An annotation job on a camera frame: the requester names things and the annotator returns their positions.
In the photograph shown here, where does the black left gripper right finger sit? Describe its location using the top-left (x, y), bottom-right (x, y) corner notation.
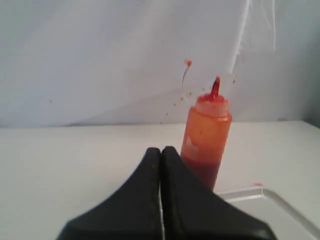
top-left (160, 146), bottom-right (277, 240)

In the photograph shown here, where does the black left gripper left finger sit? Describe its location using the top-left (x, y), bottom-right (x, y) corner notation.
top-left (57, 147), bottom-right (163, 240)

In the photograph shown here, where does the red sauce squeeze bottle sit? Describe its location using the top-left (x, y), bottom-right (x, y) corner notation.
top-left (180, 76), bottom-right (232, 190)

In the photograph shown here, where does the white rectangular tray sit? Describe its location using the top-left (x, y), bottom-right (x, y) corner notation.
top-left (216, 186), bottom-right (320, 240)

